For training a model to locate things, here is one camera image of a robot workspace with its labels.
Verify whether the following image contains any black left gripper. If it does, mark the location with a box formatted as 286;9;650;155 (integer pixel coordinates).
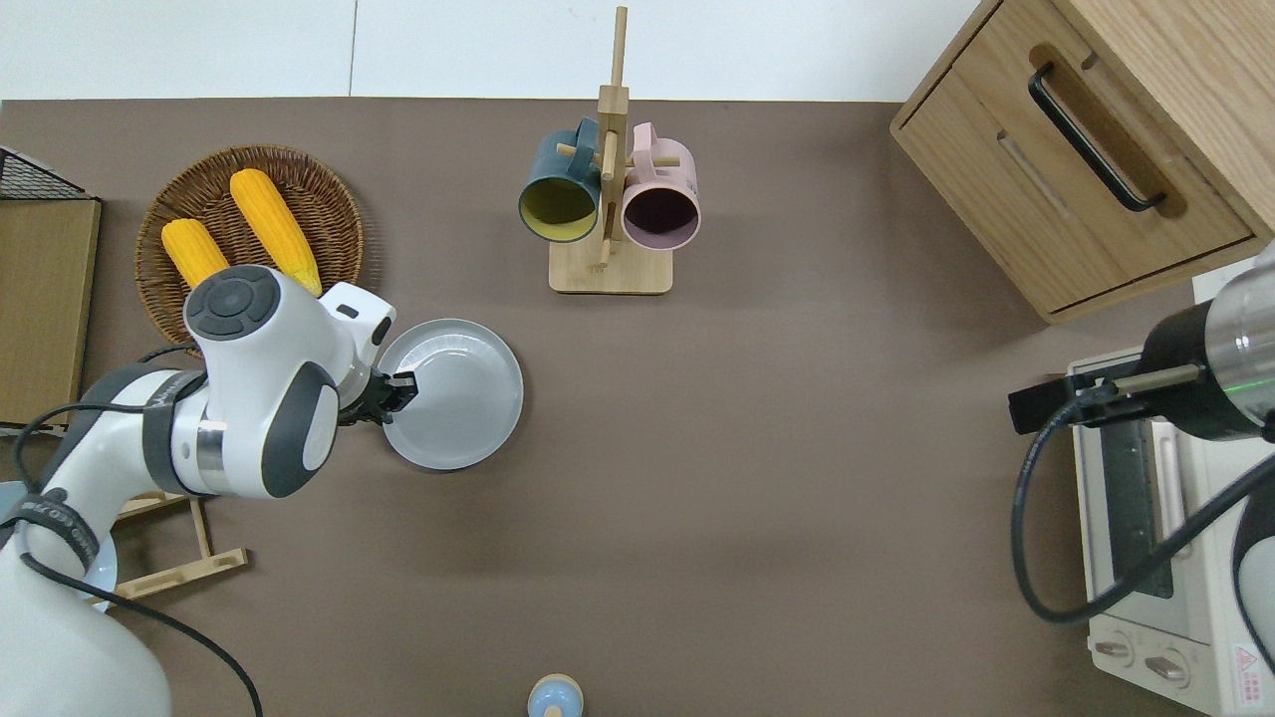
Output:
337;366;419;427

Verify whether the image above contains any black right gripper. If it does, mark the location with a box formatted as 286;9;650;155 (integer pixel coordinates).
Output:
1008;370;1145;435

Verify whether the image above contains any gray round plate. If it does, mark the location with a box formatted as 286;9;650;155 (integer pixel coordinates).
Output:
379;319;525;472

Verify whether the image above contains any round wicker basket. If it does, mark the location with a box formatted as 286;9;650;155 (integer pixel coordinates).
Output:
134;145;365;345

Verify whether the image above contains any long yellow corn cob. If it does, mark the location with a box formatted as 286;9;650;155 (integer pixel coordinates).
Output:
229;169;323;297

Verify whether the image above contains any wooden mug rack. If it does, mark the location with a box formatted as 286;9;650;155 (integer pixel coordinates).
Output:
549;5;681;295

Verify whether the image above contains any short yellow corn cob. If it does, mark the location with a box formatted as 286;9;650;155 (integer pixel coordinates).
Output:
161;219;232;290

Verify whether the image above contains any teal mug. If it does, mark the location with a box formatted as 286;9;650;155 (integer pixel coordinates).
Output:
518;118;604;245

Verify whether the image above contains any white toaster oven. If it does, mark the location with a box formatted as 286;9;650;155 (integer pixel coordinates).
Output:
1066;344;1275;717

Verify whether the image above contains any brown table mat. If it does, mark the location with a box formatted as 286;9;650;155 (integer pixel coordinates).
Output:
0;97;1275;717

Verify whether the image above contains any wooden dish rack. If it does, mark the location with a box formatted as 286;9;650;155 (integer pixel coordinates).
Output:
85;491;250;610

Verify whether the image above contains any pink mug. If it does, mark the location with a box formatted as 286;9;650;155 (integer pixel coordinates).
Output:
622;122;702;252

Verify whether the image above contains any blue and beige bottle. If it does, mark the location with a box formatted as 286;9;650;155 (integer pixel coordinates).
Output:
527;673;585;717

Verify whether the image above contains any brown cardboard box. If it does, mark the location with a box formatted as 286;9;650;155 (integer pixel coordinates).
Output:
0;196;104;429

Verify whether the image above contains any light wooden drawer cabinet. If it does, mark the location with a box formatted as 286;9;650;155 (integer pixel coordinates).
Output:
890;0;1275;325

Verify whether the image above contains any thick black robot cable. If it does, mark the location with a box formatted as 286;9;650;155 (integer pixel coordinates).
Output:
1011;398;1275;626

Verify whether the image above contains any white oven door handle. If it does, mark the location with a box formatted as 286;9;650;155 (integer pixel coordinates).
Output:
1146;420;1196;589

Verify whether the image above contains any black cabinet drawer handle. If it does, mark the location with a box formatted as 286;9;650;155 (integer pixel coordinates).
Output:
1029;63;1166;213

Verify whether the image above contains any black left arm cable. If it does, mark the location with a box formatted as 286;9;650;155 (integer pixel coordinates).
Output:
15;344;265;717

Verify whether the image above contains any black wire basket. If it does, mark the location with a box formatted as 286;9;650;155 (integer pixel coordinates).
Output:
0;146;91;203

